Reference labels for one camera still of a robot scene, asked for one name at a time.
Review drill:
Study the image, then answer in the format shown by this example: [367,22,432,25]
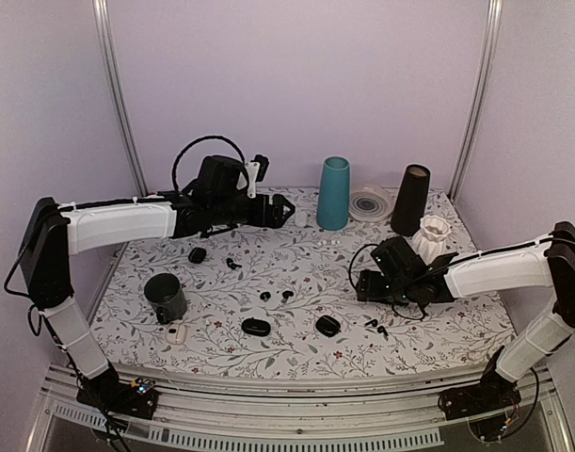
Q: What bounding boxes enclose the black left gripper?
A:
[213,194,297,229]

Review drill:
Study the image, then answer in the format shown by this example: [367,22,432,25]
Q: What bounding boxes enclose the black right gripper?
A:
[357,268,415,305]

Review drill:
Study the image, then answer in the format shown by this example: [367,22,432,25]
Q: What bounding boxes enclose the white airpods charging case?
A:
[295,211,308,228]

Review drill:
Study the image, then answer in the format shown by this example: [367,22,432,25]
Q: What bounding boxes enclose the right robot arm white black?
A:
[352,220,575,413]

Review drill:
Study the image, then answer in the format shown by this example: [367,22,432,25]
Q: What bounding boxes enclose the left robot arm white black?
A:
[4,191,295,409]

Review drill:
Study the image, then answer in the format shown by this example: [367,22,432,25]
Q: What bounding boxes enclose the small black earbud case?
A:
[187,247,207,264]

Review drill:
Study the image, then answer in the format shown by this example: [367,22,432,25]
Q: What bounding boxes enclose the black open earbud case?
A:
[315,315,341,337]

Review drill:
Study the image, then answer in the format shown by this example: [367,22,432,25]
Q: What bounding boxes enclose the black oval earbud case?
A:
[241,317,271,337]

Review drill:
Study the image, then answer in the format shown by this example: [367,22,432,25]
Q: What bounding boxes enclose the white earbud case front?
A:
[166,324,188,346]

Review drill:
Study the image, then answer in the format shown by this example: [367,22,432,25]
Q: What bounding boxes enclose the white ribbed vase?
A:
[411,215,452,265]

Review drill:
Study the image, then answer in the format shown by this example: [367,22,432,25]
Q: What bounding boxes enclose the teal tall cup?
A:
[316,156,350,231]

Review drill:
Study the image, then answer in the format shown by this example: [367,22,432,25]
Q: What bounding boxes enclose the black earbud pair back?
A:
[226,258,242,269]

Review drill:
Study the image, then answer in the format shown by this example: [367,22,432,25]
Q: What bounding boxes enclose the dark brown tall cup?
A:
[391,164,431,236]

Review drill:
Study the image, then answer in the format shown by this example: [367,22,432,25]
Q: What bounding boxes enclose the spiral pattern ceramic bowl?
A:
[349,186,394,222]

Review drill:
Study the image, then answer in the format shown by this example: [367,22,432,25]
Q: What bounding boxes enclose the dark grey mug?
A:
[144,273,187,325]

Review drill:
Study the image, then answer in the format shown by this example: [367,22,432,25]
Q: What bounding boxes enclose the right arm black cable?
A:
[347,242,432,321]

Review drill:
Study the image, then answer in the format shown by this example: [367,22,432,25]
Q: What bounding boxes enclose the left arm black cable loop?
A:
[171,135,248,192]

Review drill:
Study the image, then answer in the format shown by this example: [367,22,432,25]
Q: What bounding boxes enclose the front aluminium rail base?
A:
[26,365,575,451]

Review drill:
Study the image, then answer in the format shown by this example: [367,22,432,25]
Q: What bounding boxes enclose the left aluminium frame post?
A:
[92,0,148,195]

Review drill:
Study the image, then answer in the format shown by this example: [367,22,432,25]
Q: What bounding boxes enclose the aluminium frame post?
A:
[92,0,148,195]
[447,0,503,204]

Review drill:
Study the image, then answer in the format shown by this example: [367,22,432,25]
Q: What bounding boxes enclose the right aluminium frame post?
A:
[447,0,503,204]

